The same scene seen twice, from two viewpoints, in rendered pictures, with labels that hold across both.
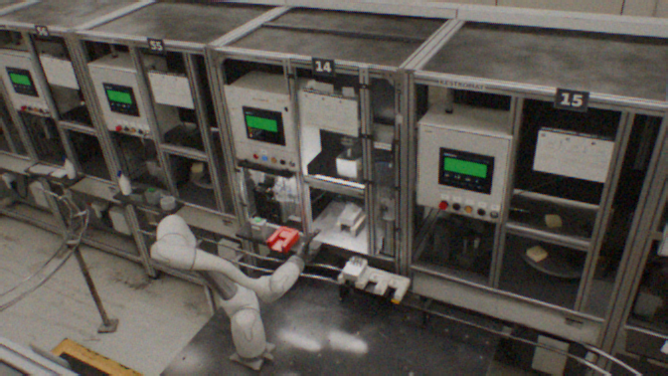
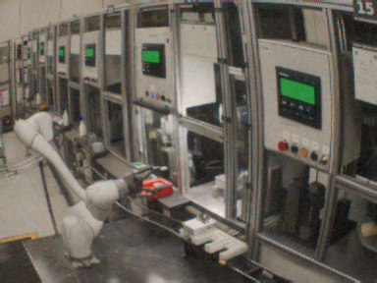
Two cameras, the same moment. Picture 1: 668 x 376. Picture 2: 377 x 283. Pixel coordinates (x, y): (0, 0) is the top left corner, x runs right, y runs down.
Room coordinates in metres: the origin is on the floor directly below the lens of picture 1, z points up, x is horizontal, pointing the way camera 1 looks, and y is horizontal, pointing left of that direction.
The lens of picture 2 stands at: (0.56, -0.96, 1.94)
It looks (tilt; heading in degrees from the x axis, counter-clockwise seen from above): 18 degrees down; 27
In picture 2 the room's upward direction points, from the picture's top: 3 degrees counter-clockwise
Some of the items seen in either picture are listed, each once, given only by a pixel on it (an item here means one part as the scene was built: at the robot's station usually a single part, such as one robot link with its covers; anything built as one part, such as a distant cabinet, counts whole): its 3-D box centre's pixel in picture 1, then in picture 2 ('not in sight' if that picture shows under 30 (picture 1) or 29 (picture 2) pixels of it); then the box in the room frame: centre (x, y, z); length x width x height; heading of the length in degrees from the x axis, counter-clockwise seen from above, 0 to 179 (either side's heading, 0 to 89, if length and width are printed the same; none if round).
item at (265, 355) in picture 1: (254, 351); (81, 256); (1.96, 0.46, 0.71); 0.22 x 0.18 x 0.06; 60
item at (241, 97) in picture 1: (272, 120); (170, 61); (2.81, 0.29, 1.60); 0.42 x 0.29 x 0.46; 60
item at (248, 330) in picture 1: (248, 330); (75, 235); (1.98, 0.48, 0.85); 0.18 x 0.16 x 0.22; 12
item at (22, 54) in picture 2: not in sight; (27, 82); (5.59, 4.94, 1.00); 1.30 x 0.51 x 2.00; 60
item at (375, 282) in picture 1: (374, 283); (213, 244); (2.24, -0.20, 0.84); 0.36 x 0.14 x 0.10; 60
